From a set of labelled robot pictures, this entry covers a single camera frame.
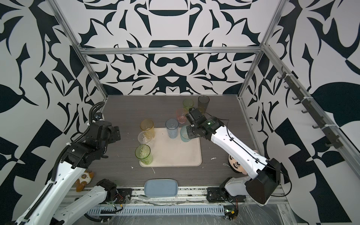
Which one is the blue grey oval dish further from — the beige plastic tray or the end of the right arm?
the end of the right arm

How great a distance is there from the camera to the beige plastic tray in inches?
33.9

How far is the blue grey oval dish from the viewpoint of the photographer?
29.2 inches

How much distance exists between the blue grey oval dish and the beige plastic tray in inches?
3.4

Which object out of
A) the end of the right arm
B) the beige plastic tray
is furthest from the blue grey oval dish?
the end of the right arm
